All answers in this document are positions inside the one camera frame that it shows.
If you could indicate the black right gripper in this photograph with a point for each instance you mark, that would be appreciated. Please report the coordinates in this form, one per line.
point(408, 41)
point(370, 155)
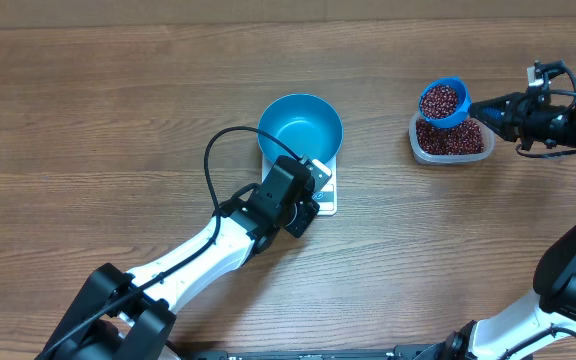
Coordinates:
point(514, 123)

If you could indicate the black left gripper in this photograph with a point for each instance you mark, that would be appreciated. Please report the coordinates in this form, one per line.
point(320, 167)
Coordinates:
point(307, 211)

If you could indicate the blue plastic measuring scoop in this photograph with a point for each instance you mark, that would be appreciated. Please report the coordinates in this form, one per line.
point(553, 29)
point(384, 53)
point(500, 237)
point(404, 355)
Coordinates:
point(461, 112)

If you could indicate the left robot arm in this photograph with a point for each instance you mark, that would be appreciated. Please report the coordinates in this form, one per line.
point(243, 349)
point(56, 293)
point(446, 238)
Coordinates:
point(129, 315)

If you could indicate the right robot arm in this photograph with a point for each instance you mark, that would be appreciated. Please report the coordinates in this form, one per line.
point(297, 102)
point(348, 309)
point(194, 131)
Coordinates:
point(547, 313)

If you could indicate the red beans in scoop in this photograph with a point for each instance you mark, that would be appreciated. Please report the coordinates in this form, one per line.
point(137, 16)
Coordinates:
point(439, 102)

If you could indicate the blue metal bowl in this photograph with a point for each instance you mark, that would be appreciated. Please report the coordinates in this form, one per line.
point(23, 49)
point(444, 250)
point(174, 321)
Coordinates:
point(306, 124)

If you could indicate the red beans in container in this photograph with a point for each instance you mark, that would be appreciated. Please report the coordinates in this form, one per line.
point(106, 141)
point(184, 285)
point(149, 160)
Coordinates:
point(464, 139)

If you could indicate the clear plastic food container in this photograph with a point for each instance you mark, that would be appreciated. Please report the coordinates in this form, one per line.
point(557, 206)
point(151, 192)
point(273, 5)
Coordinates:
point(428, 159)

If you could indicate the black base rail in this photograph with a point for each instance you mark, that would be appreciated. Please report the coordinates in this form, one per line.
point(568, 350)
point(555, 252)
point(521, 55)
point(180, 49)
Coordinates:
point(400, 352)

